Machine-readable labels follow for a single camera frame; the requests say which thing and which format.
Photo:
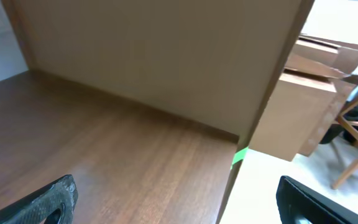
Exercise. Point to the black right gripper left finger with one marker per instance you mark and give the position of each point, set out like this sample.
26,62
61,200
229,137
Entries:
53,203

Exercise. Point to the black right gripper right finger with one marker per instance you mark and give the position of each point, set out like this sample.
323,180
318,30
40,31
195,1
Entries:
297,203

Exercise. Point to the green tape strip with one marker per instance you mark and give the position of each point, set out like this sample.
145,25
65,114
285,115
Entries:
239,156

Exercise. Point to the brown cardboard box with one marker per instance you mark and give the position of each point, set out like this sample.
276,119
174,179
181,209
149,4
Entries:
294,108

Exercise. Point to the flat cardboard sheets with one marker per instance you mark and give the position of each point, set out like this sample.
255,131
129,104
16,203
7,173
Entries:
330,59

